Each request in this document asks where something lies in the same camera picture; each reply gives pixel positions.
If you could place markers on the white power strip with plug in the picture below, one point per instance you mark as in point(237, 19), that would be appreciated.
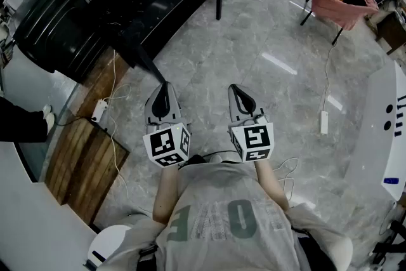
point(99, 110)

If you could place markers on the white desk with holes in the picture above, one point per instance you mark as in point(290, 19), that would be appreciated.
point(377, 130)

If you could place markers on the wooden plank platform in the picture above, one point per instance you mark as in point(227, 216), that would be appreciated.
point(85, 162)

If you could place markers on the person's grey printed shirt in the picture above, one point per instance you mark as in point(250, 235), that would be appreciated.
point(228, 222)

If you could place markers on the brown wooden box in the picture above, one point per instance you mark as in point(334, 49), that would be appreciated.
point(393, 31)

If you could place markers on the black ribbed case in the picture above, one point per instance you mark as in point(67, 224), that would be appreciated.
point(57, 31)

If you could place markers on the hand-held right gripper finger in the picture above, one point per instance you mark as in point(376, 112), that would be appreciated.
point(257, 108)
point(233, 109)

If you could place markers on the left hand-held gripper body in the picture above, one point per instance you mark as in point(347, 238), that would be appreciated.
point(165, 144)

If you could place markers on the small blue label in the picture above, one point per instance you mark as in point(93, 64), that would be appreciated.
point(390, 181)

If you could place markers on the black glossy table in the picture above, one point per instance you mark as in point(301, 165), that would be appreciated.
point(165, 6)

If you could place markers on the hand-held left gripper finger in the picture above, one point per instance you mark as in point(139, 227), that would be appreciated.
point(175, 106)
point(150, 106)

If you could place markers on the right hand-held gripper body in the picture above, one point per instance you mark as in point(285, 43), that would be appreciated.
point(253, 139)

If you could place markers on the black metal chair frame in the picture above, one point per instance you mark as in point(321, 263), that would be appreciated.
point(337, 35)

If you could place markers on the person's right forearm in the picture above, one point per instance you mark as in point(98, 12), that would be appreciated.
point(269, 181)

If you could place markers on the long white power strip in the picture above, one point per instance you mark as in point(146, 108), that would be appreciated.
point(324, 122)

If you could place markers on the person's left forearm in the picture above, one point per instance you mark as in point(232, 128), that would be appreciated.
point(165, 193)

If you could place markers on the white curved counter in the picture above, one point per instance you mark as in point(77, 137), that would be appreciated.
point(28, 200)

